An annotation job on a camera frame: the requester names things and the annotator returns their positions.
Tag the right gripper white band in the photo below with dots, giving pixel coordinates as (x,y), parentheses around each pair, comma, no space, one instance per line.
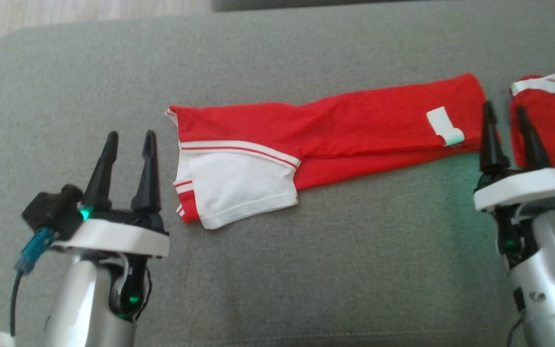
(523,188)

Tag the red shorts white stripes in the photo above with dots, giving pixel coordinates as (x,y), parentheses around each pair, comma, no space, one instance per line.
(554,120)

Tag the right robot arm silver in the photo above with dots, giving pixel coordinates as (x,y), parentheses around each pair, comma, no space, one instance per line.
(552,289)

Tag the long grey sofa seat cushion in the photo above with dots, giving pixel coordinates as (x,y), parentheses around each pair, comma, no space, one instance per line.
(306,4)

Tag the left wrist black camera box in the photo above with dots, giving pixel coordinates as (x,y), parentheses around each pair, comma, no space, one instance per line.
(51,212)

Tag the large grey ottoman cushion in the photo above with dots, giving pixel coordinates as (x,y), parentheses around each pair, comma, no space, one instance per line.
(306,279)

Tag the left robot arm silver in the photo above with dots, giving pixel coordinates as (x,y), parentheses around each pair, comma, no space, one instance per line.
(80,303)

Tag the red jersey white sleeves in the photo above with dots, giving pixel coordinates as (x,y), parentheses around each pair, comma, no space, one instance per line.
(335,125)

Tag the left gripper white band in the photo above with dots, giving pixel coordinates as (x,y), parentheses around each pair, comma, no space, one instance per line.
(113,236)

